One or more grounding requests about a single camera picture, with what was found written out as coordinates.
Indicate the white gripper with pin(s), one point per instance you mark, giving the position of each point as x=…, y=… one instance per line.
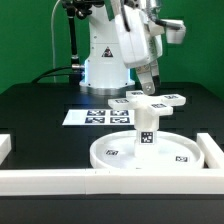
x=139, y=48

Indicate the white cross-shaped table base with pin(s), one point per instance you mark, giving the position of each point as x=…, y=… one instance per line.
x=154, y=105

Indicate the white round table top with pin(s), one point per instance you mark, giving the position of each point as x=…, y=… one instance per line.
x=174, y=152

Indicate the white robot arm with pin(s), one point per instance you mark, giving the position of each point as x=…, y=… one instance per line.
x=105, y=71

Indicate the white marker sheet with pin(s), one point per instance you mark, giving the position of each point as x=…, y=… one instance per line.
x=80, y=117

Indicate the white obstacle fence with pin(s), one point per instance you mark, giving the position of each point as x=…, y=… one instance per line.
x=209, y=180

